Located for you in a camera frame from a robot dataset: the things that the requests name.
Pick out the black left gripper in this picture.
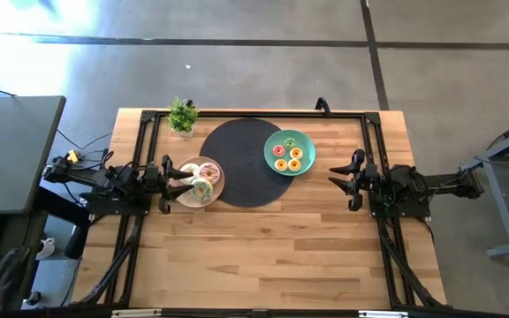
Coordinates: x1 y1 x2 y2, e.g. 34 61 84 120
143 154 195 216

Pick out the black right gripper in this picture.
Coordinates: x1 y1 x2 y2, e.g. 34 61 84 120
327 148 380 213

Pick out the large white glazed donut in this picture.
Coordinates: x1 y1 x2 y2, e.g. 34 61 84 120
179 162 201 186

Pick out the large pink striped donut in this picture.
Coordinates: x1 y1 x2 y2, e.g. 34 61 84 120
197 162 222 186

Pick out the beige round plate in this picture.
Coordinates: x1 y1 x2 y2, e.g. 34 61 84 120
172 155 226 209

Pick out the teal round plate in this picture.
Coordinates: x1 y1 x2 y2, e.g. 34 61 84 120
263 128 317 178

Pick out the green plant in white pot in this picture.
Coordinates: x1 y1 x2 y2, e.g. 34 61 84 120
166 96 200 139

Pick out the dark round woven placemat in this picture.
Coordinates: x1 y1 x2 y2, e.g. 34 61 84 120
199 117 298 208

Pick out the black clamp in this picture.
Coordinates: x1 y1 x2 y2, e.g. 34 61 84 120
314 96 333 117

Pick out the small white object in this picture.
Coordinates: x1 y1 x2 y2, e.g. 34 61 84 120
35 237 57 261

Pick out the grey desk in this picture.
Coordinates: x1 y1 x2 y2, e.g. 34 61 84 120
0 95 67 216

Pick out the black aluminium table frame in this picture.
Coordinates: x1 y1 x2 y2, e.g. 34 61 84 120
71 109 448 310

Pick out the black cylindrical post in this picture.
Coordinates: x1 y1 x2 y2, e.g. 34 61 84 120
63 224 88 261

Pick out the black floor cable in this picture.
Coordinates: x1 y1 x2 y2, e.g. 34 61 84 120
55 127 114 154

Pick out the silver metal bracket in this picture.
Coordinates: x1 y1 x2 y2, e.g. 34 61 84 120
358 309 409 318
110 308 163 318

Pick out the grey metal table frame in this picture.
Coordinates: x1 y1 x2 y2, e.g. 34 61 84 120
460 113 509 258

